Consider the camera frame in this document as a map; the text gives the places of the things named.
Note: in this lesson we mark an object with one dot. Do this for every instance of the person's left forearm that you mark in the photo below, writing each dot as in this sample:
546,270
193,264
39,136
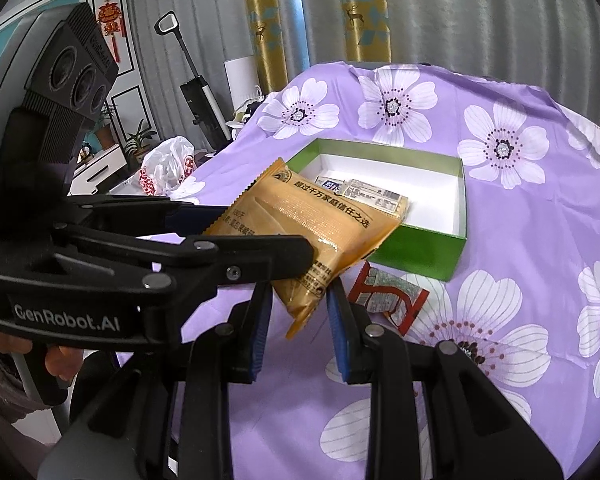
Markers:
0,390

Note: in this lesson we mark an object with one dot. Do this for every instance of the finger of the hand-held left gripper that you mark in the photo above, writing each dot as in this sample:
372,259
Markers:
190,220
270,260

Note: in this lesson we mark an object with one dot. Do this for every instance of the upright vacuum cleaner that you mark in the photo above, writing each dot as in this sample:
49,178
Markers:
202,105

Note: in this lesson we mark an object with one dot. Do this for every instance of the white blue snack packet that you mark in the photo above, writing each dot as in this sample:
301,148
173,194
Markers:
330,184

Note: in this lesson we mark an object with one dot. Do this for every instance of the red knot wall ornament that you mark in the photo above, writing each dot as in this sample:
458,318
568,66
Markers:
111,22

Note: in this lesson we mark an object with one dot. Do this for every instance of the white red plastic bag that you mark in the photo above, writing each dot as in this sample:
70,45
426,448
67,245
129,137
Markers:
167,160

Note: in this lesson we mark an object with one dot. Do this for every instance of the purple floral bedsheet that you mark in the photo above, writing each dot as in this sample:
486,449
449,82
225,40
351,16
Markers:
505,240

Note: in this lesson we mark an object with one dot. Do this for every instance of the person's left hand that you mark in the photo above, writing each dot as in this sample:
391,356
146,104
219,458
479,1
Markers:
62,362

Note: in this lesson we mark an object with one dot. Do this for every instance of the grey yellow curtain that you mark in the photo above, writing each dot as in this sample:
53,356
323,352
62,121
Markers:
455,10

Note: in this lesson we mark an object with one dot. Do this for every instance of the white tv cabinet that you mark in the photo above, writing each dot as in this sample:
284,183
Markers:
100,170

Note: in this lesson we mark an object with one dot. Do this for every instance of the green cardboard box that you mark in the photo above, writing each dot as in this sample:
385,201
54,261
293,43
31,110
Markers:
420,255

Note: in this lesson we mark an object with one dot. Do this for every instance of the red white snack packet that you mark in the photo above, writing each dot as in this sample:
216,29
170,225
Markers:
380,295

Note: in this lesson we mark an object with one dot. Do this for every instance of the white board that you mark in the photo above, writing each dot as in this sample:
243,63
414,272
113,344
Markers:
240,80

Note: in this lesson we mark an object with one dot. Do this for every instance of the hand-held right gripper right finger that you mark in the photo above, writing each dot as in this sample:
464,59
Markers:
337,330

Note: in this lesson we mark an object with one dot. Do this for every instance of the orange snack packet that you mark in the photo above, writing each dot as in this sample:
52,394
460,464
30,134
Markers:
300,210

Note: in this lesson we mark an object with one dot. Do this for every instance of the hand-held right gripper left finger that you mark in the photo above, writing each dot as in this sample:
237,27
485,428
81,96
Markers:
260,330

